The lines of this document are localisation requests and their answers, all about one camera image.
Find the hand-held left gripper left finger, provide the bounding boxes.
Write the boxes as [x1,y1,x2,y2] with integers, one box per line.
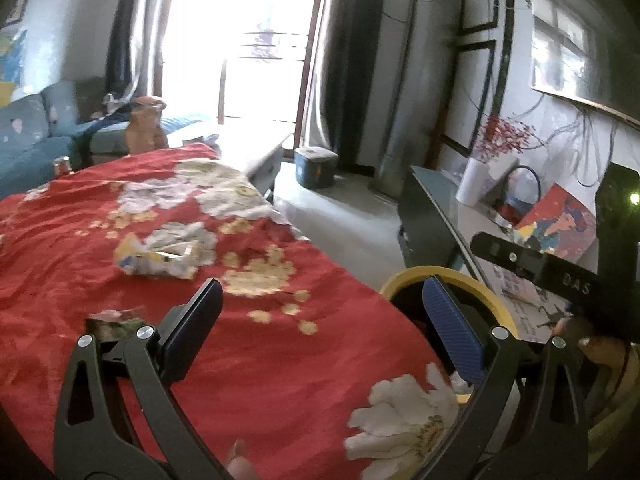
[52,277,224,480]

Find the person's left hand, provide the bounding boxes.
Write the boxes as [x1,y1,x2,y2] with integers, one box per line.
[225,439,257,480]

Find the person's right hand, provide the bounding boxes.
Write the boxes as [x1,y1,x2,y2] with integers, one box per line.
[552,317,631,412]

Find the dark grey curtain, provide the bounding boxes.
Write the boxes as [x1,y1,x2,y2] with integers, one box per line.
[305,0,387,172]

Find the grey coffee table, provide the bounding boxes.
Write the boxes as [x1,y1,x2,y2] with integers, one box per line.
[182,130,294,197]

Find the red flower branches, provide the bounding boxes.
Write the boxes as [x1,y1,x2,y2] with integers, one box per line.
[472,114,537,167]

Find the person's right forearm green sleeve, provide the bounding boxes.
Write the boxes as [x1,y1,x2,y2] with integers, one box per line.
[585,345,640,467]

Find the white vase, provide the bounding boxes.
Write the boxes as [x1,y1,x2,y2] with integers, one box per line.
[456,157,489,207]

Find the green wrapper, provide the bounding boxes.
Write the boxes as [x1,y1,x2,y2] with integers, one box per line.
[85,307,147,344]

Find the papers on cabinet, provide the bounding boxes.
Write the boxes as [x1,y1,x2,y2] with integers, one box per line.
[492,265,572,342]

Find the basket with dark handle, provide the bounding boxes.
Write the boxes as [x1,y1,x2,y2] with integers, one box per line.
[500,165,544,227]

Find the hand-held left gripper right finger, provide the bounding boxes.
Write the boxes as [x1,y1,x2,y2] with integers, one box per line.
[405,276,589,480]

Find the grey standing air conditioner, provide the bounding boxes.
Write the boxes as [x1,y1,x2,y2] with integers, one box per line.
[375,0,452,199]

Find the yellow trash bin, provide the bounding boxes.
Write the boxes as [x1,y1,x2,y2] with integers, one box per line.
[379,266,522,407]

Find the red floral blanket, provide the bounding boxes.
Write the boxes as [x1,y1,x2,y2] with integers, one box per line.
[0,142,462,480]

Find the yellow white carton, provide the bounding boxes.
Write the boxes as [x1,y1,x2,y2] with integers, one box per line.
[112,232,202,281]

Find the dark glass-top cabinet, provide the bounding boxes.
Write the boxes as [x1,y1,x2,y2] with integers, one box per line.
[397,165,568,342]

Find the dark curtain with white sheer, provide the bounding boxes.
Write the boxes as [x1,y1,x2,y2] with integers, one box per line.
[107,0,172,102]

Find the red illustrated book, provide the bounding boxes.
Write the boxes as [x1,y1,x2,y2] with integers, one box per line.
[515,182,599,264]

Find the blue sofa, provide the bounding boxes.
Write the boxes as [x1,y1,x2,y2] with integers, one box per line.
[0,80,212,197]

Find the wall poster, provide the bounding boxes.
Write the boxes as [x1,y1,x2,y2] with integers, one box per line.
[0,0,32,107]

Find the orange cat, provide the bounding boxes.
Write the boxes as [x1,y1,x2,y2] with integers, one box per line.
[124,95,169,154]

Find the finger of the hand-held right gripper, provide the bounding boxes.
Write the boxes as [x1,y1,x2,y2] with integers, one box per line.
[470,231,552,282]

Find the blue storage box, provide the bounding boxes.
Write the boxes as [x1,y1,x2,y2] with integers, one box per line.
[294,146,341,190]

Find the wall window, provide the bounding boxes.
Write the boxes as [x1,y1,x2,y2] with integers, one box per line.
[529,0,640,127]

